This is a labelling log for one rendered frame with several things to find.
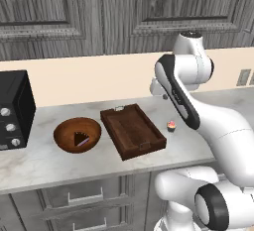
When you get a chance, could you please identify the grey wood wall cupboard door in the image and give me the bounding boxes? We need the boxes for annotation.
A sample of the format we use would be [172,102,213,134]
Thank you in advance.
[0,0,103,62]
[101,0,254,57]

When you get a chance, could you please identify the chocolate cake slice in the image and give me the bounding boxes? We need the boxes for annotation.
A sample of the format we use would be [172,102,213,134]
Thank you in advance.
[73,131,90,148]

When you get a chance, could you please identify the pink frosted cupcake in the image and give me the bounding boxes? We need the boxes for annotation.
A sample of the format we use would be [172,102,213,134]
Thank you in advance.
[166,120,178,134]

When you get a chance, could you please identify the dark wooden tray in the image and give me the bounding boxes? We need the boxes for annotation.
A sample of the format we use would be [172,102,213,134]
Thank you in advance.
[99,103,168,162]

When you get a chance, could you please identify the black toaster oven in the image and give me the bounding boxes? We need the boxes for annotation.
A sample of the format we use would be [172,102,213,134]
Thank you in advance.
[0,69,37,152]

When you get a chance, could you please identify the grey drawer front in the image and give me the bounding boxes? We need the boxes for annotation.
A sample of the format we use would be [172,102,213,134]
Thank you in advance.
[35,174,136,219]
[44,212,137,231]

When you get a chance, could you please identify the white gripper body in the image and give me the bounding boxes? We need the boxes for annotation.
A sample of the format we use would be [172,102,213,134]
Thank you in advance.
[149,76,170,100]

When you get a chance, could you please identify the silver drawer handle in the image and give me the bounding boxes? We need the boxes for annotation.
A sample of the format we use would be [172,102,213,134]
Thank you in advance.
[71,217,109,231]
[66,186,104,207]

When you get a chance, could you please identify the brown wooden bowl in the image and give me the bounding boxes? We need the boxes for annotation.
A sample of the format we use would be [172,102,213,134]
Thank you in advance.
[53,116,102,155]

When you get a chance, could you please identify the grey base cupboard door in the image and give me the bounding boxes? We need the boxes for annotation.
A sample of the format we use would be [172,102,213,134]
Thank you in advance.
[144,171,171,231]
[0,193,21,231]

